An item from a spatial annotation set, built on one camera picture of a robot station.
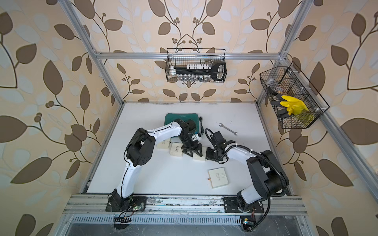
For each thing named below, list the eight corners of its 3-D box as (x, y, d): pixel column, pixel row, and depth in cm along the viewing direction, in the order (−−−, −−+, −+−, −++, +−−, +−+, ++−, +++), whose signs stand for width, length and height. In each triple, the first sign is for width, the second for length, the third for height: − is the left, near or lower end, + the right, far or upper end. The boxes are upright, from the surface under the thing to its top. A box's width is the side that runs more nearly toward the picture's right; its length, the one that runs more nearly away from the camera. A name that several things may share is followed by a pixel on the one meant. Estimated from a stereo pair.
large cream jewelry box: (212, 188, 80) (212, 187, 78) (207, 171, 87) (208, 169, 85) (228, 185, 81) (229, 184, 80) (223, 168, 88) (223, 166, 86)
